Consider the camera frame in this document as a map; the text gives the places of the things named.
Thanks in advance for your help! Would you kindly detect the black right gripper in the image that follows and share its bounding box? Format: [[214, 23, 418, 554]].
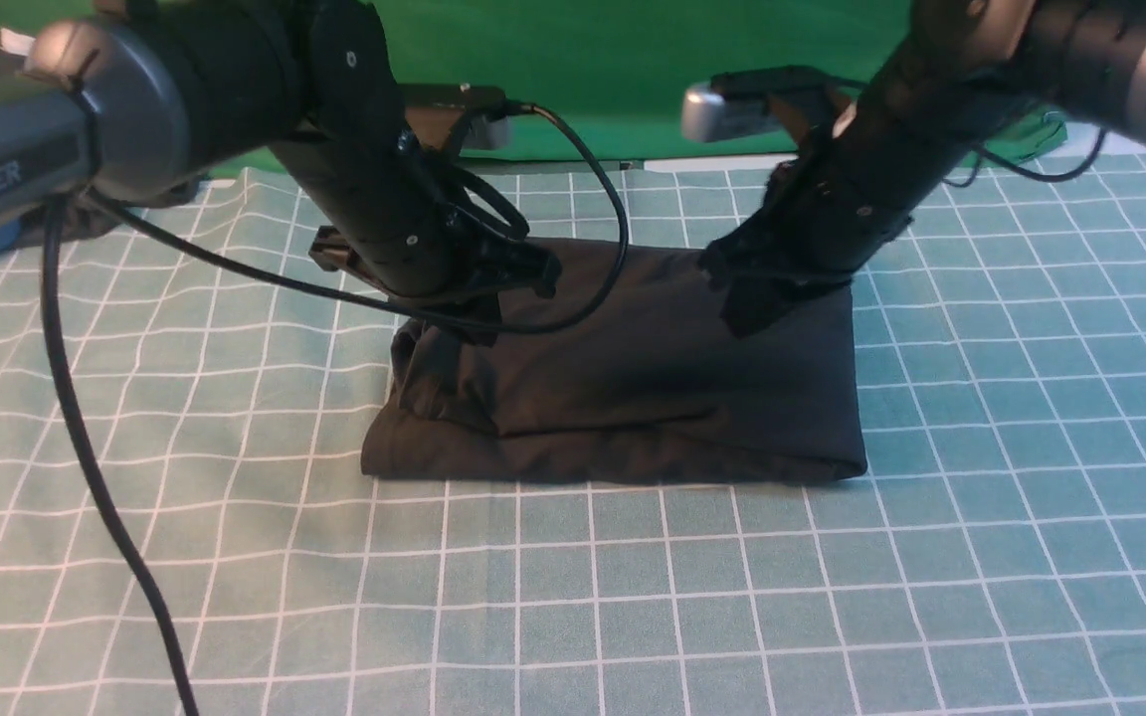
[[697, 128, 915, 338]]

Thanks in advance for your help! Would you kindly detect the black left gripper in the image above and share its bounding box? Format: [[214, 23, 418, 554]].
[[270, 119, 562, 299]]

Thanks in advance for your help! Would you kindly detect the dark gray long-sleeve shirt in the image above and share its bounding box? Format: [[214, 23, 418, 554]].
[[360, 247, 868, 483]]

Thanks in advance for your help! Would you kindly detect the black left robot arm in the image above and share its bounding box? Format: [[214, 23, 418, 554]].
[[0, 1, 560, 305]]

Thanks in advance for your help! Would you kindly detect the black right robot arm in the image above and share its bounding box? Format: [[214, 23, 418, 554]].
[[682, 1, 1146, 338]]

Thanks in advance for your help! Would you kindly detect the green backdrop cloth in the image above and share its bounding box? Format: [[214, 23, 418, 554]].
[[377, 1, 910, 162]]

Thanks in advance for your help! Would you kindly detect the crumpled dark gray garment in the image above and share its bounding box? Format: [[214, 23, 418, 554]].
[[11, 176, 205, 250]]

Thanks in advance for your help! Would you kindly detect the teal checkered tablecloth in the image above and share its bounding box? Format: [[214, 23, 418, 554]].
[[0, 151, 1146, 716]]

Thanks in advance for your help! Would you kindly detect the white cloth behind garments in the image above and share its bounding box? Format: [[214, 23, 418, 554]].
[[0, 27, 36, 56]]

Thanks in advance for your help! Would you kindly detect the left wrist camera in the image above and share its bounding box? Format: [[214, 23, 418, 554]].
[[400, 82, 512, 155]]

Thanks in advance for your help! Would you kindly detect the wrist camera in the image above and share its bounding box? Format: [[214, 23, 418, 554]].
[[680, 66, 857, 145], [400, 82, 512, 155]]

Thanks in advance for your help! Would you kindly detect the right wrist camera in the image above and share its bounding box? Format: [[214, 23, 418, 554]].
[[680, 66, 857, 145]]

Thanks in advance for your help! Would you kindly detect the black right camera cable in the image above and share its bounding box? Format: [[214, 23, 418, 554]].
[[941, 127, 1109, 188]]

